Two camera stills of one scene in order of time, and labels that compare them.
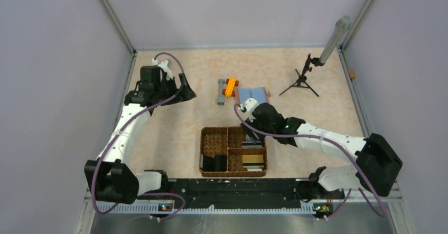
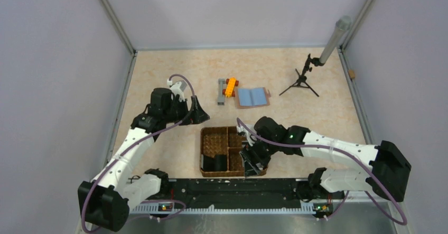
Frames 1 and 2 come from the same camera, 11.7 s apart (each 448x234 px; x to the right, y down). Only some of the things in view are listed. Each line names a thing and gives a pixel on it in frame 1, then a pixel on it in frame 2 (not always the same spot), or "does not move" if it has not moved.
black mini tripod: x=301 y=82 does not move
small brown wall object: x=352 y=74 does not move
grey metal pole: x=342 y=25 does not move
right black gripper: x=252 y=124 → x=251 y=158
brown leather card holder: x=261 y=94 does not move
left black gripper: x=187 y=93 → x=199 y=115
